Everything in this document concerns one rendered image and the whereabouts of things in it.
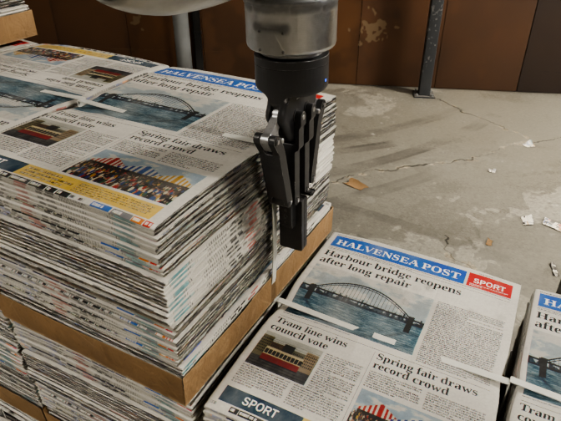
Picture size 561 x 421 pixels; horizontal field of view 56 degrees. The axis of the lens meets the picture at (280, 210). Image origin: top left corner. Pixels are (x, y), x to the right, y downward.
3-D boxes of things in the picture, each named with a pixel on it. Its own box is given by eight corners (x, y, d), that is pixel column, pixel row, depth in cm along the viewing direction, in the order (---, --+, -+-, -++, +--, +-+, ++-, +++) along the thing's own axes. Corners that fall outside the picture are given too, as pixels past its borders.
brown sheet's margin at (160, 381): (185, 408, 55) (182, 380, 53) (1, 317, 67) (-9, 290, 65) (333, 230, 83) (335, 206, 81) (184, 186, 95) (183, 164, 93)
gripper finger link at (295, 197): (306, 109, 55) (300, 113, 54) (305, 204, 61) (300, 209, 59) (274, 103, 57) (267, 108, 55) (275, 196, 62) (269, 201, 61)
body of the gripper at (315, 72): (278, 36, 58) (280, 116, 63) (236, 55, 51) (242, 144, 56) (342, 43, 55) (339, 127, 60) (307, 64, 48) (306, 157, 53)
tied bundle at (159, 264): (186, 415, 55) (159, 230, 43) (-2, 320, 67) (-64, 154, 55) (333, 234, 84) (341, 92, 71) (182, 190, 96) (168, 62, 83)
